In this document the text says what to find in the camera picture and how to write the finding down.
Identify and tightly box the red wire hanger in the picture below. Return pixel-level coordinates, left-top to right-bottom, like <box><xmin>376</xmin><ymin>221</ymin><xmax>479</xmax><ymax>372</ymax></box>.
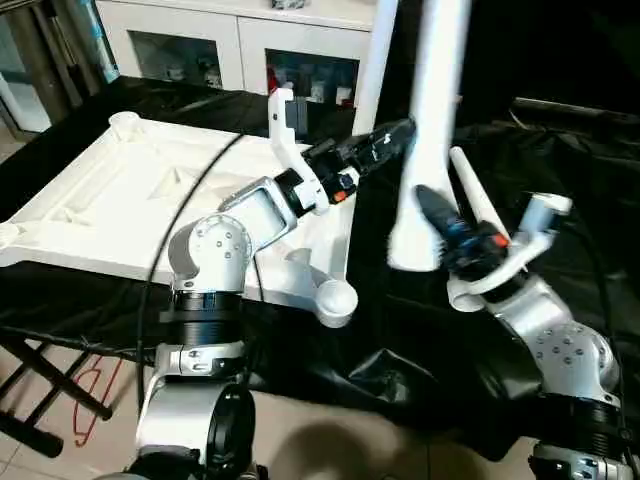
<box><xmin>72</xmin><ymin>355</ymin><xmax>126</xmax><ymax>448</ymax></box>

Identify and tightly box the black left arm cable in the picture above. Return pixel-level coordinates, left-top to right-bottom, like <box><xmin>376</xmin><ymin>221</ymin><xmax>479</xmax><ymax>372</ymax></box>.
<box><xmin>138</xmin><ymin>130</ymin><xmax>251</xmax><ymax>411</ymax></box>

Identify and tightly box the white plastic table top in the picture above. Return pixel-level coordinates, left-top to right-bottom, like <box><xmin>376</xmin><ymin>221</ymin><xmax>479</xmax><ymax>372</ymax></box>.
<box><xmin>0</xmin><ymin>112</ymin><xmax>359</xmax><ymax>329</ymax></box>

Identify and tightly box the white plastic table leg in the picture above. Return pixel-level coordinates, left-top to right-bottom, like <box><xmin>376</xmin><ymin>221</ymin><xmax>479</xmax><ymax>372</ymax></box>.
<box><xmin>352</xmin><ymin>0</ymin><xmax>399</xmax><ymax>136</ymax></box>
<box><xmin>388</xmin><ymin>0</ymin><xmax>473</xmax><ymax>273</ymax></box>
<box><xmin>449</xmin><ymin>147</ymin><xmax>507</xmax><ymax>241</ymax></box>

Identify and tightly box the black metal stand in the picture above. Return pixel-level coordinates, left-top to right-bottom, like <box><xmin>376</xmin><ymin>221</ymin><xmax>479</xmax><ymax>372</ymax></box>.
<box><xmin>0</xmin><ymin>330</ymin><xmax>116</xmax><ymax>461</ymax></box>

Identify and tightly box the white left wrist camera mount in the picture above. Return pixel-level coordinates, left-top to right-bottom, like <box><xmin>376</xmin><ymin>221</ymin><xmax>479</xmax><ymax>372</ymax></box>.
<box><xmin>268</xmin><ymin>88</ymin><xmax>331</xmax><ymax>216</ymax></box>

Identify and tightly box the white glass-door cabinet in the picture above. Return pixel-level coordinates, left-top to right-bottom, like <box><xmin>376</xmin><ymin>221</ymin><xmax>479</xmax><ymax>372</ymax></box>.
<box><xmin>95</xmin><ymin>0</ymin><xmax>376</xmax><ymax>106</ymax></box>

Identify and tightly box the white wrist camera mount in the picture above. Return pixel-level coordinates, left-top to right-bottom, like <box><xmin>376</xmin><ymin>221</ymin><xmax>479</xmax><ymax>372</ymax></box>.
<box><xmin>268</xmin><ymin>88</ymin><xmax>331</xmax><ymax>216</ymax></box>
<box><xmin>447</xmin><ymin>193</ymin><xmax>573</xmax><ymax>311</ymax></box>

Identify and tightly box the black plastic mat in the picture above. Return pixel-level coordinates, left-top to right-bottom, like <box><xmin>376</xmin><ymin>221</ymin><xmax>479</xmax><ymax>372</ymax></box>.
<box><xmin>0</xmin><ymin>78</ymin><xmax>640</xmax><ymax>461</ymax></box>

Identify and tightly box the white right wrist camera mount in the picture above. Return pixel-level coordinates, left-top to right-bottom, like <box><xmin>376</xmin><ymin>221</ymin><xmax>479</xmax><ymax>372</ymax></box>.
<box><xmin>447</xmin><ymin>193</ymin><xmax>573</xmax><ymax>311</ymax></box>

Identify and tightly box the blue patterned object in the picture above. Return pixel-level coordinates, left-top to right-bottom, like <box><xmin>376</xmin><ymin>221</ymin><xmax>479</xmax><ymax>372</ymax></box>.
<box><xmin>85</xmin><ymin>0</ymin><xmax>119</xmax><ymax>81</ymax></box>

